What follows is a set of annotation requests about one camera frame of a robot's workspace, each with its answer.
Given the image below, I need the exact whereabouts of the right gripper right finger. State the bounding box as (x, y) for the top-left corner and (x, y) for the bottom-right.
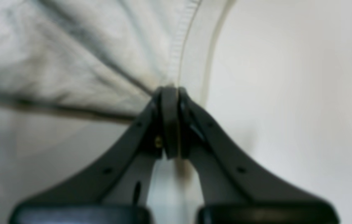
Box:
(178, 88), (339, 224)

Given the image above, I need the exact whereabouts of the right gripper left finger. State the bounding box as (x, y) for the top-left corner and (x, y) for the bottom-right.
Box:
(9, 87), (179, 224)

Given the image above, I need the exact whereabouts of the grey t-shirt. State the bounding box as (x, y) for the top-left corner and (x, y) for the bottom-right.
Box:
(0, 0), (235, 125)

